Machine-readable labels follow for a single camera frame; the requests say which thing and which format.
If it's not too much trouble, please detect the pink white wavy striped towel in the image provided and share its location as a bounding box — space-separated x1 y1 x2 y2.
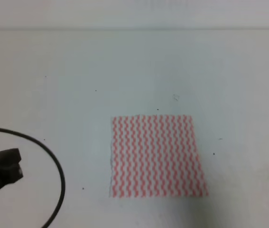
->
109 114 208 198

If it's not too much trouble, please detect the black left camera cable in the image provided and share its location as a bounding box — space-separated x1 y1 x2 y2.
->
0 126 66 228

